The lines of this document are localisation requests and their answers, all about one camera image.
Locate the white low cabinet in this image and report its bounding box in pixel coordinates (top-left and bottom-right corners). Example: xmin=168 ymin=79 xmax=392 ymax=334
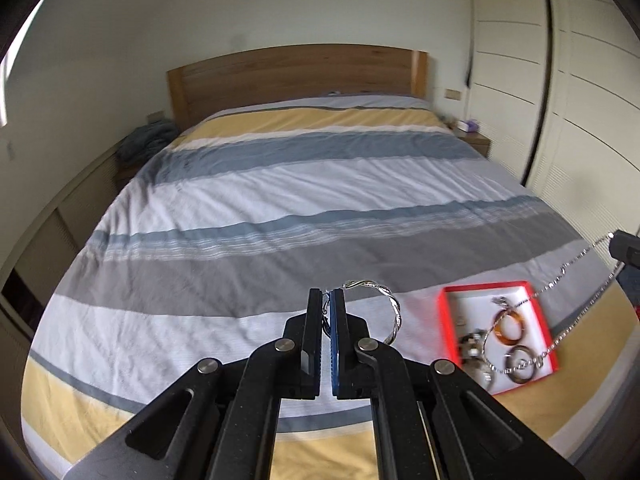
xmin=0 ymin=149 xmax=128 ymax=461

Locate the wooden headboard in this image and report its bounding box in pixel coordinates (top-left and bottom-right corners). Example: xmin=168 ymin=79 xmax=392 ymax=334
xmin=166 ymin=43 xmax=430 ymax=132

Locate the white wardrobe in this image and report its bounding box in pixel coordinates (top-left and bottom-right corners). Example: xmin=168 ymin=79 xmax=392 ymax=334
xmin=466 ymin=0 xmax=640 ymax=273

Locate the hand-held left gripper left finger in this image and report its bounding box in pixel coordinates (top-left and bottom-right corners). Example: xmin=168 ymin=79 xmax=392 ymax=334
xmin=65 ymin=287 xmax=323 ymax=480

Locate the grey crumpled cloth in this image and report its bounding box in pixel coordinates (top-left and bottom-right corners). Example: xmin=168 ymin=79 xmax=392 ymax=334
xmin=115 ymin=119 xmax=181 ymax=167

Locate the amber translucent bangle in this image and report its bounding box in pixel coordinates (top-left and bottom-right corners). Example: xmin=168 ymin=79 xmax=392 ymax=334
xmin=489 ymin=308 xmax=529 ymax=347

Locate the twisted silver bracelet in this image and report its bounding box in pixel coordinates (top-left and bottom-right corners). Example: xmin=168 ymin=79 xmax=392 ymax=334
xmin=322 ymin=279 xmax=404 ymax=346

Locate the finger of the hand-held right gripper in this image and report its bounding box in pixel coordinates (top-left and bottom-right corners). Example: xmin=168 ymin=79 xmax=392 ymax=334
xmin=607 ymin=229 xmax=640 ymax=272

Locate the silver ring bracelet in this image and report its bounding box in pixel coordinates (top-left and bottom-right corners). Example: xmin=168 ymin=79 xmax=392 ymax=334
xmin=503 ymin=344 xmax=539 ymax=385

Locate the silver chain necklace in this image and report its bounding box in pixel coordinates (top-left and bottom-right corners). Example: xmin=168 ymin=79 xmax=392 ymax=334
xmin=481 ymin=232 xmax=619 ymax=377

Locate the striped bed with wooden headboard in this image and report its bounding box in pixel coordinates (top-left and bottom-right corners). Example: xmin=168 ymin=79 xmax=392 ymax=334
xmin=20 ymin=93 xmax=640 ymax=480

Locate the window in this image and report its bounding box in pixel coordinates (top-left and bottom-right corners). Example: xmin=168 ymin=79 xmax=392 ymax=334
xmin=0 ymin=57 xmax=9 ymax=128

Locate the wooden nightstand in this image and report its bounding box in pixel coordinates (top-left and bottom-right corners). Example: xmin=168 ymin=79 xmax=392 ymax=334
xmin=451 ymin=127 xmax=494 ymax=160

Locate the dark beaded bracelet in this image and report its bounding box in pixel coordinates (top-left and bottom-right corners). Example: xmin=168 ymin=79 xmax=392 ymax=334
xmin=457 ymin=330 xmax=489 ymax=362

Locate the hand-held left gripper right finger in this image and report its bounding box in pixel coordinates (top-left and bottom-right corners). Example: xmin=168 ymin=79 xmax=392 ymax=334
xmin=327 ymin=287 xmax=583 ymax=480

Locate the red cardboard box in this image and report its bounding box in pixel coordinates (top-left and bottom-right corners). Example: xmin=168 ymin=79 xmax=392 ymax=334
xmin=437 ymin=280 xmax=559 ymax=397

